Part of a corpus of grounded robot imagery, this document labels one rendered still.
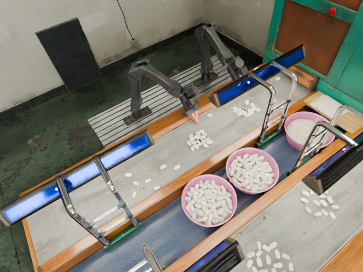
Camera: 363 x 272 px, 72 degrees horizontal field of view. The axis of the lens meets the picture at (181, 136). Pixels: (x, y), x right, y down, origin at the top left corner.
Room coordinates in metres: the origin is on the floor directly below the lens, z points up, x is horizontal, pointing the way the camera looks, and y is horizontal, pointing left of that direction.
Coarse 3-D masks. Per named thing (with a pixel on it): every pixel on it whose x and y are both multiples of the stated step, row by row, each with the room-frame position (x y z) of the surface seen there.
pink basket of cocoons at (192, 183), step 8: (200, 176) 0.63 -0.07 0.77; (208, 176) 0.63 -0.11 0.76; (216, 176) 0.62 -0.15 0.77; (192, 184) 0.60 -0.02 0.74; (224, 184) 0.58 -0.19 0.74; (184, 192) 0.55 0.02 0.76; (232, 192) 0.53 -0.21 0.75; (184, 200) 0.52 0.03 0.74; (232, 200) 0.49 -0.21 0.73; (184, 208) 0.47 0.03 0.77; (232, 208) 0.45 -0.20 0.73; (200, 224) 0.39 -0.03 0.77
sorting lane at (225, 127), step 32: (256, 96) 1.19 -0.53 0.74; (192, 128) 0.98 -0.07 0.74; (224, 128) 0.95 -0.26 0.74; (128, 160) 0.80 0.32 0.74; (160, 160) 0.78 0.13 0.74; (192, 160) 0.75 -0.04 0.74; (96, 192) 0.63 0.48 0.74; (128, 192) 0.61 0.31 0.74; (32, 224) 0.50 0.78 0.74; (64, 224) 0.48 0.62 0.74; (96, 224) 0.46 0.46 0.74
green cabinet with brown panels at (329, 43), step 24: (288, 0) 1.48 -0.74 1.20; (312, 0) 1.34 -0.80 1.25; (336, 0) 1.24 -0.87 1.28; (360, 0) 1.14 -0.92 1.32; (288, 24) 1.45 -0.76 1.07; (312, 24) 1.31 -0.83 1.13; (336, 24) 1.20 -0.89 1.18; (360, 24) 1.09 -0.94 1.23; (288, 48) 1.41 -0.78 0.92; (312, 48) 1.27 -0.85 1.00; (336, 48) 1.15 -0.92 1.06; (360, 48) 1.05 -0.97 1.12; (312, 72) 1.21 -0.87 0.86; (336, 72) 1.09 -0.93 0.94; (360, 72) 1.00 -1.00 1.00; (360, 96) 0.94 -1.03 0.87
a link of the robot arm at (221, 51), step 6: (210, 24) 1.52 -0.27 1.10; (198, 30) 1.50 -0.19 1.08; (204, 30) 1.46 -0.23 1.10; (210, 30) 1.44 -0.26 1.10; (198, 36) 1.50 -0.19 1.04; (210, 36) 1.42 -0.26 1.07; (216, 36) 1.41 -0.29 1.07; (210, 42) 1.42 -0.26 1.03; (216, 42) 1.38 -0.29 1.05; (222, 42) 1.38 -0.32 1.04; (216, 48) 1.36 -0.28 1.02; (222, 48) 1.34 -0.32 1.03; (222, 54) 1.31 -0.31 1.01; (228, 54) 1.31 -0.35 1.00; (228, 60) 1.29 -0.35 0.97
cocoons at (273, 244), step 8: (304, 192) 0.48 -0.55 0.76; (312, 192) 0.47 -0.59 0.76; (304, 200) 0.44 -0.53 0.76; (320, 200) 0.43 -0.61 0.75; (328, 200) 0.42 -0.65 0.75; (336, 208) 0.38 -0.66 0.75; (264, 248) 0.25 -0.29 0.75; (272, 248) 0.25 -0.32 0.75; (248, 256) 0.23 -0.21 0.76; (288, 256) 0.21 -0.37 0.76; (248, 264) 0.20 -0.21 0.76; (280, 264) 0.19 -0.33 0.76
